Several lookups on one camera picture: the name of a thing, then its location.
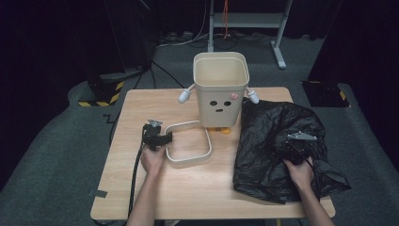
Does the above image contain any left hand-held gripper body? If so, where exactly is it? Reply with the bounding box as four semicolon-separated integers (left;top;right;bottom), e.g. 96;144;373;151
144;119;168;153

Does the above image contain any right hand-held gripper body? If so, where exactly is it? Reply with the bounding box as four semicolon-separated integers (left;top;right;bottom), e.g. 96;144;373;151
278;131;318;167

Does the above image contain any beige bin rim ring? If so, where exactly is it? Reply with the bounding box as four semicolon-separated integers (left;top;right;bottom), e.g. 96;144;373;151
164;120;214;164

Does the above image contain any black garbage bag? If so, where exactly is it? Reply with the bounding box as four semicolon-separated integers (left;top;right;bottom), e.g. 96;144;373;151
232;97;352;205

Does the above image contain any beige trash bin with face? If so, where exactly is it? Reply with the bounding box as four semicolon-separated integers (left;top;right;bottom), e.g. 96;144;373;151
178;51;261;136

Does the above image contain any person's left hand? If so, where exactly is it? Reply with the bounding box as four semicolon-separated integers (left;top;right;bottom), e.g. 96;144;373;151
139;146;168;179

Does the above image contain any person's right hand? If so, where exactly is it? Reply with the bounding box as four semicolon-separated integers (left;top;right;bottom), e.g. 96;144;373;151
282;156;315;191

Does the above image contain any black yellow striped stand base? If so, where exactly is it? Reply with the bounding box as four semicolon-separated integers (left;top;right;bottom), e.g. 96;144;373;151
301;80;351;108
77;73;126;108

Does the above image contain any grey tape piece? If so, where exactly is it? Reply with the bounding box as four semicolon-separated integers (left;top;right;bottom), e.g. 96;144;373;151
88;188;108;199

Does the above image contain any grey metal stand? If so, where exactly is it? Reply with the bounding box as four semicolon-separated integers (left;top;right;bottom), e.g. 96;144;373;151
206;0;295;70

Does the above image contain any left hand-held gripper cable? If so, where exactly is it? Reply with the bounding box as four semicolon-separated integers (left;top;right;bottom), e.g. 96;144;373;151
127;142;146;218

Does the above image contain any black floor cable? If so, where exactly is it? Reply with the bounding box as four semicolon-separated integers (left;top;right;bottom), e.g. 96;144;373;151
150;59;186;89

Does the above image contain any white floor cable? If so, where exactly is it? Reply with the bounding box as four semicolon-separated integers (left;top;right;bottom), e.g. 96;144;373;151
156;0;210;49

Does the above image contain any orange hanging strap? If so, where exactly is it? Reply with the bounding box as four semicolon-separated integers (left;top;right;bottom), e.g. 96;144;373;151
221;0;231;40

